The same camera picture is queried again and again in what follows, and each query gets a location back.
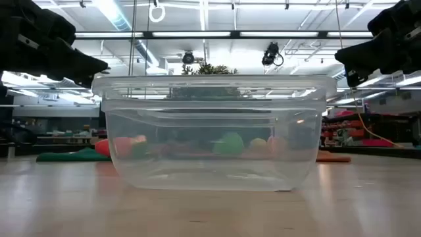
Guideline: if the red yellow toy peach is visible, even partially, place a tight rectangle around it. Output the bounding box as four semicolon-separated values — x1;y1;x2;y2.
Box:
266;135;289;154

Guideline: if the white hanging ring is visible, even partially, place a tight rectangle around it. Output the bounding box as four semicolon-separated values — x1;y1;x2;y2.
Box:
148;2;166;24

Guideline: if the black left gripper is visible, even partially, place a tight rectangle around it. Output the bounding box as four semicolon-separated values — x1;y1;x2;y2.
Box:
0;0;110;88

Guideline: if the orange toy carrot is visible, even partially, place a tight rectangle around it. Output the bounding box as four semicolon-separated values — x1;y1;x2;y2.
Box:
94;134;149;158

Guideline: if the artificial green plant black pot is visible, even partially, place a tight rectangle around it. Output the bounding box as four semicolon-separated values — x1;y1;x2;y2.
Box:
166;62;245;100

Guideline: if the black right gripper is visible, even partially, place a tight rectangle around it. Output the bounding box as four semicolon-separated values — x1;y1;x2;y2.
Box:
334;0;421;88

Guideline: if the yellow toy lemon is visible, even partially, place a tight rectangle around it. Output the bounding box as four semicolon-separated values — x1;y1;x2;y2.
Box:
249;138;268;152

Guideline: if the shelf with red bins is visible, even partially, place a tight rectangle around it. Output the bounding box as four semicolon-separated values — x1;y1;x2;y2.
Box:
321;110;421;149

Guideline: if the orange cloth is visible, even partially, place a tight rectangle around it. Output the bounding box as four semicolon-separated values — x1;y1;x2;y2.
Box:
315;150;352;163

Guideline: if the black camera with cable loop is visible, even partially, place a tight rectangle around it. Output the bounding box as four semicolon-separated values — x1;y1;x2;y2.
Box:
261;41;285;66

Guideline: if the dark green cloth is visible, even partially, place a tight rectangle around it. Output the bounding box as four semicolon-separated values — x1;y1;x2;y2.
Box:
36;147;112;163

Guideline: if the black overhead beam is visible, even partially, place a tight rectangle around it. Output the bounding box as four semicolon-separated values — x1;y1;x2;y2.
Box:
74;30;374;41

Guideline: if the clear plastic tupperware container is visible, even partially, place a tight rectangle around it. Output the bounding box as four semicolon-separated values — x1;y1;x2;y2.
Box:
91;74;338;192

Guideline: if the cluttered workbench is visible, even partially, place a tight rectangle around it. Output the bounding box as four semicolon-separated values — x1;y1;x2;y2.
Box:
12;124;109;155

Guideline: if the green toy vegetable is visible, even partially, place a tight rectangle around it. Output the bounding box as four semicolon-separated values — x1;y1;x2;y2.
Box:
212;132;245;155

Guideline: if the yellow hanging cable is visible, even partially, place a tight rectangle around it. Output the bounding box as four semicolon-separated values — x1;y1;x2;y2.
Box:
334;0;406;149

